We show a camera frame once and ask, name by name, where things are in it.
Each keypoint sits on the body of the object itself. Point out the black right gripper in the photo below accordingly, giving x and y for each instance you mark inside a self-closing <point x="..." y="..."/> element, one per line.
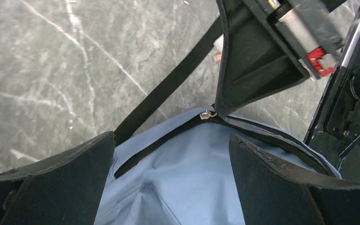
<point x="272" y="45"/>

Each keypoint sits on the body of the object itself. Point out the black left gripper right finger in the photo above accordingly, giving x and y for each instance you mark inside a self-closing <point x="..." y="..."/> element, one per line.
<point x="273" y="191"/>

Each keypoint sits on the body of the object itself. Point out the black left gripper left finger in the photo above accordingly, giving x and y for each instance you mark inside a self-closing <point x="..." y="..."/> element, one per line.
<point x="64" y="189"/>

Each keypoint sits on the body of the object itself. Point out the blue backpack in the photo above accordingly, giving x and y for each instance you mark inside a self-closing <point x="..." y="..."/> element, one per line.
<point x="179" y="172"/>

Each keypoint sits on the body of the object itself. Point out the yellow highlighter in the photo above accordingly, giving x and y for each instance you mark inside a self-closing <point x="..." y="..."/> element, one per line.
<point x="219" y="43"/>

